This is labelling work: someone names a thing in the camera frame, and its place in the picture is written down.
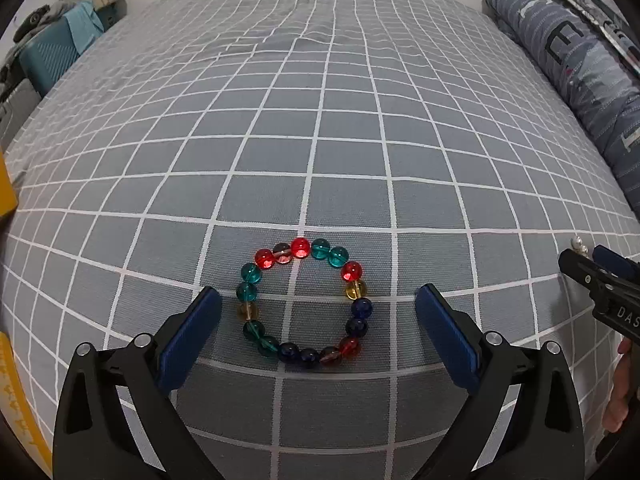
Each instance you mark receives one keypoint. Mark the grey case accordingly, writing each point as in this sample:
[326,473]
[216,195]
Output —
[15,110]

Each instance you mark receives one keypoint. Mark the orange cardboard box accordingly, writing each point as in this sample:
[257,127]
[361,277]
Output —
[7,185]

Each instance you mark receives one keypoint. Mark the silver pearl earrings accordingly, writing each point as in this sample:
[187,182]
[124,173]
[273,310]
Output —
[580,245]

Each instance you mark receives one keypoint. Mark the dark grey bag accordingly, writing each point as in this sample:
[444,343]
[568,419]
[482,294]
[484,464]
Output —
[37,20]

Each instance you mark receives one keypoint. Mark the light blue cloth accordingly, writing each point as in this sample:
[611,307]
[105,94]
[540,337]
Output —
[85,22]

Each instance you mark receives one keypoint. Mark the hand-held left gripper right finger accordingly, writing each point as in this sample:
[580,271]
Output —
[450,337]

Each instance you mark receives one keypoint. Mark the grey striped pillow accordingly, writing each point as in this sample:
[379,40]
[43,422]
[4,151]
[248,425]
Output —
[585,70]

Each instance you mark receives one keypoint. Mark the person's right hand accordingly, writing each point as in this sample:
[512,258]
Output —
[620,395]

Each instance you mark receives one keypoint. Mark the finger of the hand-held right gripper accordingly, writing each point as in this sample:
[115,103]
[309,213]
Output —
[617,262]
[580,270]

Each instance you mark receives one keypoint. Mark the teal suitcase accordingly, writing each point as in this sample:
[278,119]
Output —
[55,60]

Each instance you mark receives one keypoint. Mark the grey checked bed sheet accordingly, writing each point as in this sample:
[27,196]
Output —
[350,135]

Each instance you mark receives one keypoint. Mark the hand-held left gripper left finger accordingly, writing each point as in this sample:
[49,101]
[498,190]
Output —
[187,340]

